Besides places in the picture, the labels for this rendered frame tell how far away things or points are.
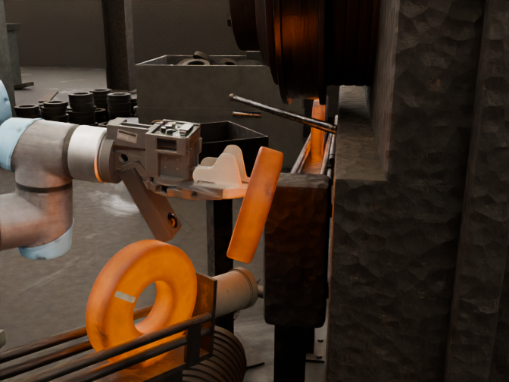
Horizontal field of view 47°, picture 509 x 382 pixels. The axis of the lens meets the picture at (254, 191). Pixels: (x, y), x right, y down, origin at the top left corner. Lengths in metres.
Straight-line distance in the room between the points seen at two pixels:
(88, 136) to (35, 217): 0.14
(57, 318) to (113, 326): 1.55
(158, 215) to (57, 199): 0.14
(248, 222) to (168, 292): 0.14
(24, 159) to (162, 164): 0.19
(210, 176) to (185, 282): 0.14
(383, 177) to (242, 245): 0.20
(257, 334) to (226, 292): 1.24
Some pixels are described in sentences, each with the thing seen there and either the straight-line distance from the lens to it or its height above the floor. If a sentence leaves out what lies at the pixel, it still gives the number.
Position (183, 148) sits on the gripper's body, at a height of 0.88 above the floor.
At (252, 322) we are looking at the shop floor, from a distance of 2.09.
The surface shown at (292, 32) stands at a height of 1.02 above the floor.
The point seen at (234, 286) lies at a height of 0.69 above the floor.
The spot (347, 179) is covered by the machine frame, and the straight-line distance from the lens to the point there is 0.64.
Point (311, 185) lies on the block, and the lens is 0.86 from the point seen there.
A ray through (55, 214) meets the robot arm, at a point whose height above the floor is 0.78.
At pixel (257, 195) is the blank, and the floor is 0.83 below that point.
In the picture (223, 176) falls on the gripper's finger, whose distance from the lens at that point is 0.74.
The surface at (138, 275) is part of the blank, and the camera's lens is 0.68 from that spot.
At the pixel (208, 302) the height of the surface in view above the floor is 0.69.
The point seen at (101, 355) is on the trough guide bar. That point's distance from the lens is 0.67.
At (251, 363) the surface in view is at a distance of 1.86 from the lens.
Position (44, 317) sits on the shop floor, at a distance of 2.25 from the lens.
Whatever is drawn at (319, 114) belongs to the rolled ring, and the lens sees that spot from 1.77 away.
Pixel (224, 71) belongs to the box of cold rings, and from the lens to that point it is 3.52.
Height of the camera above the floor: 1.04
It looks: 17 degrees down
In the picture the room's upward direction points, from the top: straight up
